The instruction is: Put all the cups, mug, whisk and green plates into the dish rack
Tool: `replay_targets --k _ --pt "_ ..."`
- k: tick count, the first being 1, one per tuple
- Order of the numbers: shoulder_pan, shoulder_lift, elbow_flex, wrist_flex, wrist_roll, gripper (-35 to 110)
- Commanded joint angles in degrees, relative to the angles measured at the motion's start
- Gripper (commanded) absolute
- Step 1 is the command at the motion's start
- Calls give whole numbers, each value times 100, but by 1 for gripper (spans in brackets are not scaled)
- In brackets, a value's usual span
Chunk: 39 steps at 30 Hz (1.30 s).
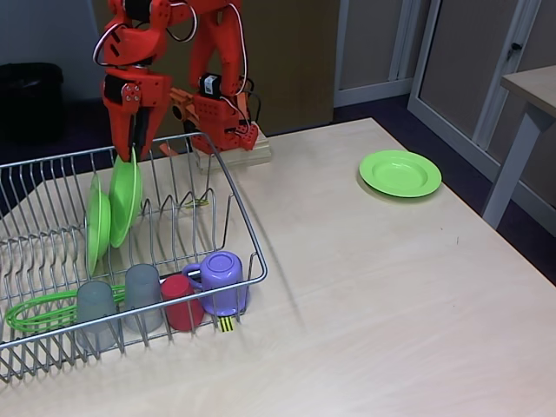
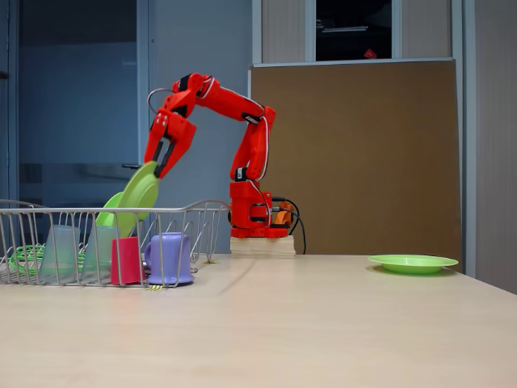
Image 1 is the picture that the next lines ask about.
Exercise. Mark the green plastic plate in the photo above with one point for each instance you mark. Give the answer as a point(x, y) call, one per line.
point(97, 226)
point(126, 200)
point(399, 174)

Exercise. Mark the purple plastic mug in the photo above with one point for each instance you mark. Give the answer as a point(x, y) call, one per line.
point(221, 271)

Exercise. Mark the grey translucent plastic cup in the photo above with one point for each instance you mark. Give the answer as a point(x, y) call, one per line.
point(96, 304)
point(143, 291)

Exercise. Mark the red plastic cup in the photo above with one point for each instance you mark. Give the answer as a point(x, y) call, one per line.
point(182, 308)

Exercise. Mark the red robot arm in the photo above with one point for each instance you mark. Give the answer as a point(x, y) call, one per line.
point(208, 43)

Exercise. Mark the orange table clamp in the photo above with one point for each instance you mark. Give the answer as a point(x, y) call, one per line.
point(182, 102)

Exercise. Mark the yellow green twist tie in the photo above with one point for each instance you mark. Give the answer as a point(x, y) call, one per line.
point(197, 203)

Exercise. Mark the black trash bin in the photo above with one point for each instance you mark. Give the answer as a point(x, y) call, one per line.
point(30, 100)

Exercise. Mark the wooden base block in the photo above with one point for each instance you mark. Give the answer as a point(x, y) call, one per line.
point(260, 152)

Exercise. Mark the brown partition board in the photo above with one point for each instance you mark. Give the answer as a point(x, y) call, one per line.
point(295, 52)

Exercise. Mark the yellow black striped tape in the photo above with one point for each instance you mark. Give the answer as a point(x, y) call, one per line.
point(226, 325)

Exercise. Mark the grey cabinet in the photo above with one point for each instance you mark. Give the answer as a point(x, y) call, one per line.
point(460, 52)

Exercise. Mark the black cabinet lock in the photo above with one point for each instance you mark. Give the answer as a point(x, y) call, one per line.
point(515, 48)

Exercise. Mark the beige side table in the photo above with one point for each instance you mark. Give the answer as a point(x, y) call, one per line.
point(534, 82)

